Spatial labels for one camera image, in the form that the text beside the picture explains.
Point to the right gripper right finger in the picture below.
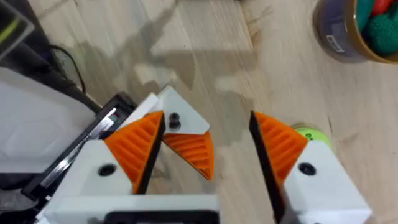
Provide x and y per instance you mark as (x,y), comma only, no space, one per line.
(311,189)

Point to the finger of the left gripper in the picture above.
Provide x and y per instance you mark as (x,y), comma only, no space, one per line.
(189,118)

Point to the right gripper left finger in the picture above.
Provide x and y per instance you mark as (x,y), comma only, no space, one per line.
(124,155)

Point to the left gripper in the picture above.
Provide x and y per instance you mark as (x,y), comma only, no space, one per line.
(37,124)

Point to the green disc with holes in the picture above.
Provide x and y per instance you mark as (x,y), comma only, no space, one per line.
(314,135)

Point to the clear plastic box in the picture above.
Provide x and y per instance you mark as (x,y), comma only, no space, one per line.
(12,29)

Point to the tub with toys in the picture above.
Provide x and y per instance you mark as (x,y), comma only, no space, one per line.
(339,31)

